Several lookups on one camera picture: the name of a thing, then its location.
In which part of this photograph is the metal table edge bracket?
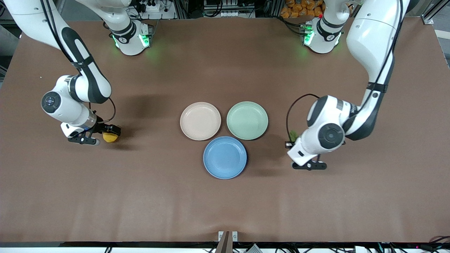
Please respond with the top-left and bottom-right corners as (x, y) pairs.
(218, 231), (238, 253)

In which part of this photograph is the beige round plate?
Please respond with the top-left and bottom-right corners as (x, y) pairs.
(180, 102), (221, 141)

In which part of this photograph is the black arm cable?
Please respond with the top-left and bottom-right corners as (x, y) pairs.
(286, 0), (404, 142)
(40, 0), (117, 123)

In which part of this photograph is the white power strip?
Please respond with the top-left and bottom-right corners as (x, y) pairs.
(135, 0), (176, 20)

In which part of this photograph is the bag of oranges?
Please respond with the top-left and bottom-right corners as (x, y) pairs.
(281, 0), (326, 19)

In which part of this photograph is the pale green round plate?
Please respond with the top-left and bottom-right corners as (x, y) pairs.
(226, 101), (269, 140)

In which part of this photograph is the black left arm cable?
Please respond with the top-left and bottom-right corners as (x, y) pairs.
(286, 0), (404, 142)

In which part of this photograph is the blue round plate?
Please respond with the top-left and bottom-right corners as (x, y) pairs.
(203, 136), (247, 180)

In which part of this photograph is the brown table cover sheet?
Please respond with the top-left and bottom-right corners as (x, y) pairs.
(0, 18), (450, 244)

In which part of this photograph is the aluminium frame profile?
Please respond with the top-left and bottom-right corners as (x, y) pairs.
(410, 0), (450, 25)

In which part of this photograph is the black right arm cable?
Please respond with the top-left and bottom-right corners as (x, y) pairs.
(40, 0), (117, 123)

